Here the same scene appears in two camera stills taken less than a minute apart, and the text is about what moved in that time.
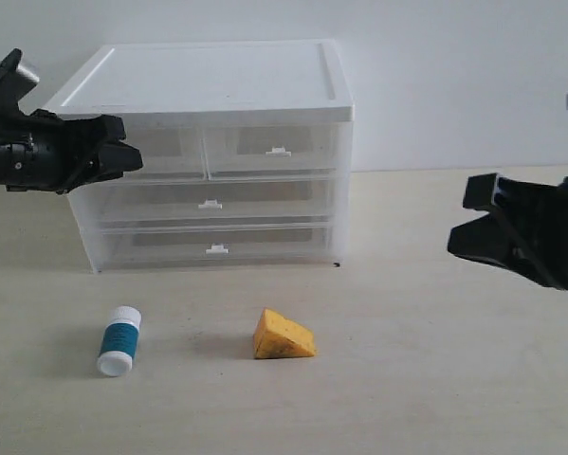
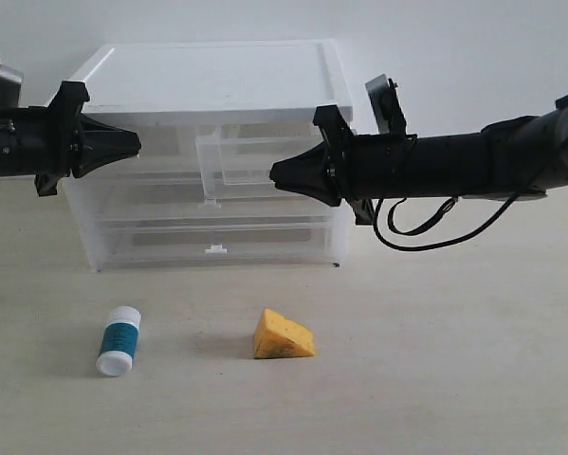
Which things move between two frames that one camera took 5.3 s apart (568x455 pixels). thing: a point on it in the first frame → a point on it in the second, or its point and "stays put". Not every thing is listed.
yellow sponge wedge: (278, 337) stays put
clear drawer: (170, 152) stays put
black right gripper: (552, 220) → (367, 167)
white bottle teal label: (120, 341) stays put
